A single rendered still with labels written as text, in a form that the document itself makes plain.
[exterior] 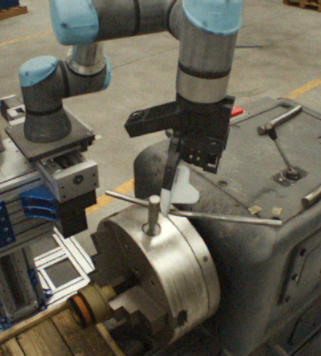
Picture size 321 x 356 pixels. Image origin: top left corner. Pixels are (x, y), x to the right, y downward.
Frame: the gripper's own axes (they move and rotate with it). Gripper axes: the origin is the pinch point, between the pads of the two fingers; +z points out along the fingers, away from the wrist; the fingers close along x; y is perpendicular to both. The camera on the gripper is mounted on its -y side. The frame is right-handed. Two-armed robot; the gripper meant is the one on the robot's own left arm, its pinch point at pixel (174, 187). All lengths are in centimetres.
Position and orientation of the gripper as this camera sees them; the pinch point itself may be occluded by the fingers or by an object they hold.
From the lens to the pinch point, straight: 73.2
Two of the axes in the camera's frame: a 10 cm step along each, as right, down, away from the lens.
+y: 9.4, 2.7, -1.9
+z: -0.7, 7.4, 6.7
